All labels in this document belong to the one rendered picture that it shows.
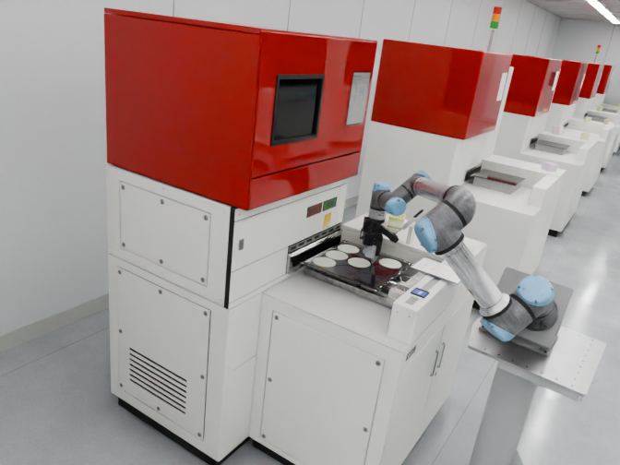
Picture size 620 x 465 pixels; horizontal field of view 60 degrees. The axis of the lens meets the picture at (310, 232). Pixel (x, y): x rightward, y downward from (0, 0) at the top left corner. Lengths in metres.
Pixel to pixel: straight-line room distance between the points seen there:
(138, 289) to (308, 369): 0.80
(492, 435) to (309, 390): 0.76
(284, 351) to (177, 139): 0.93
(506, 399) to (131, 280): 1.61
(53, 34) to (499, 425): 2.73
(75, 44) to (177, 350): 1.69
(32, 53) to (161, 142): 1.14
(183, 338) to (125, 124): 0.88
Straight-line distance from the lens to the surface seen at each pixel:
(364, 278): 2.24
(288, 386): 2.30
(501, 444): 2.43
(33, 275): 3.33
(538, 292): 1.99
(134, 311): 2.48
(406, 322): 1.96
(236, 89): 1.81
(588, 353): 2.31
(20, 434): 2.87
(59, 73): 3.14
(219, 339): 2.14
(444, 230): 1.80
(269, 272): 2.19
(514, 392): 2.29
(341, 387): 2.14
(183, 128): 2.00
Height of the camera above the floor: 1.84
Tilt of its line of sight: 21 degrees down
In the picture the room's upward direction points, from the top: 7 degrees clockwise
